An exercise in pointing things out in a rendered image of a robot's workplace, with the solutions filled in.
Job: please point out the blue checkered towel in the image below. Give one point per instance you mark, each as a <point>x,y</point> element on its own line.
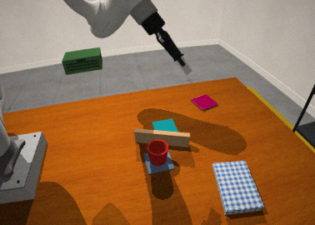
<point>236,187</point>

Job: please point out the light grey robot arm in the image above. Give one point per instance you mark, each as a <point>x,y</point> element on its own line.
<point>106,17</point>

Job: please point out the magenta square coaster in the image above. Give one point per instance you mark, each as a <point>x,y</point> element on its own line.
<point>204,102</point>

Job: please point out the red cup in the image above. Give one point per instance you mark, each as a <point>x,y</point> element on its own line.
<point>157,146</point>

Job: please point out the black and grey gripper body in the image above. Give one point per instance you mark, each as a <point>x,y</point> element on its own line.
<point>154,24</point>

